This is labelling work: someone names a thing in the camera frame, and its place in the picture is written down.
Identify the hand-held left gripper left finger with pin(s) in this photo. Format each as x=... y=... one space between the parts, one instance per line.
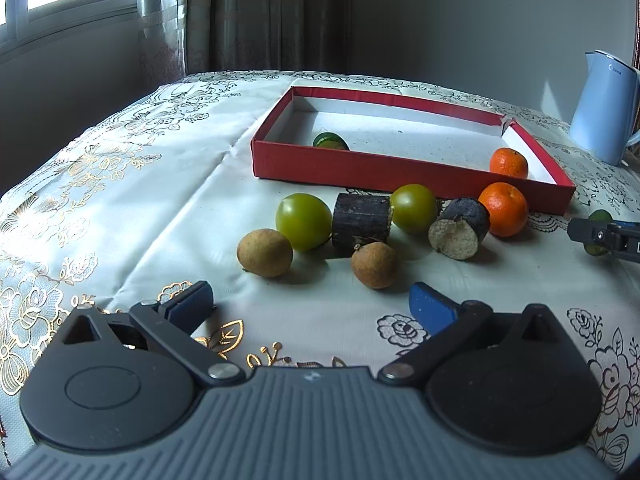
x=187 y=306

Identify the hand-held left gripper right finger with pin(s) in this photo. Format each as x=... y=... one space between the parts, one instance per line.
x=431 y=310

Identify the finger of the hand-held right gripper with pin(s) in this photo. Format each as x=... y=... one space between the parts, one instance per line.
x=600 y=237

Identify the green lime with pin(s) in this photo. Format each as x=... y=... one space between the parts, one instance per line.
x=327 y=141
x=600 y=215

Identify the brown longan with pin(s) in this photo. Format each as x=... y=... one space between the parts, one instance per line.
x=265 y=253
x=375 y=266

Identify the dark sugarcane piece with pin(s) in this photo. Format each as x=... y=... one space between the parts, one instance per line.
x=457 y=237
x=361 y=225

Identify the orange mandarin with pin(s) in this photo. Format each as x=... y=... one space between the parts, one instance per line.
x=508 y=163
x=504 y=209

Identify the green tomato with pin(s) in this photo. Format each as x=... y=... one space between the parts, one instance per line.
x=302 y=221
x=414 y=207

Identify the red cardboard box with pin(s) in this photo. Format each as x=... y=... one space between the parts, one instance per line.
x=375 y=170

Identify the light blue electric kettle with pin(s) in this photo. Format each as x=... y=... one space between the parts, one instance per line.
x=600 y=110

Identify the sheer patterned curtain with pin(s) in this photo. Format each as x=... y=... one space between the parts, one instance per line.
x=165 y=35

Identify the brown curtain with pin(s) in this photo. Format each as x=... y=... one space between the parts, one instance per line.
x=280 y=15

